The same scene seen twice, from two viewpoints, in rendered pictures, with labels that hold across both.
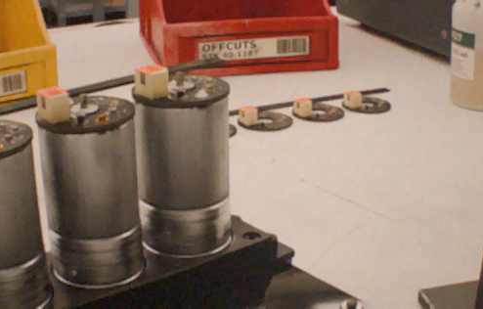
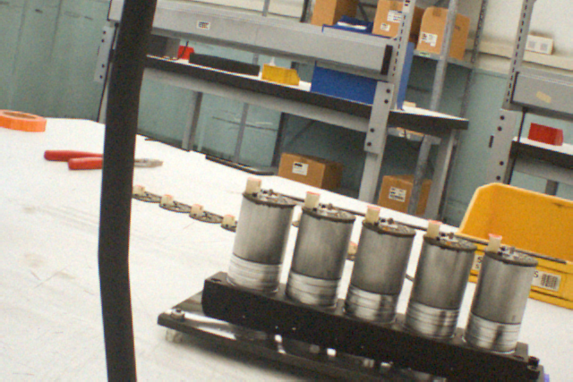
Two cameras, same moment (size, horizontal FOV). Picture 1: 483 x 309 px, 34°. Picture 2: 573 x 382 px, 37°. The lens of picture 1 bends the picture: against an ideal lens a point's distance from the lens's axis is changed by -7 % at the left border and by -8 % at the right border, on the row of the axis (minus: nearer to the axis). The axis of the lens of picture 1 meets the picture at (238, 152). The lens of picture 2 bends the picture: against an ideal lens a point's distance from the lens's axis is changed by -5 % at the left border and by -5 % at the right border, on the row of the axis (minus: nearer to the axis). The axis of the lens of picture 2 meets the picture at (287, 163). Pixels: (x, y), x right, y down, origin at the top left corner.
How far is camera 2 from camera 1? 0.24 m
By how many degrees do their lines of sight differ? 53
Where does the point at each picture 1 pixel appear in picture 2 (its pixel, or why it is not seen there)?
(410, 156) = not seen: outside the picture
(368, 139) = not seen: outside the picture
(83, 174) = (427, 266)
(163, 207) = (473, 312)
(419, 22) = not seen: outside the picture
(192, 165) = (491, 293)
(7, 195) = (380, 253)
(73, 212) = (417, 284)
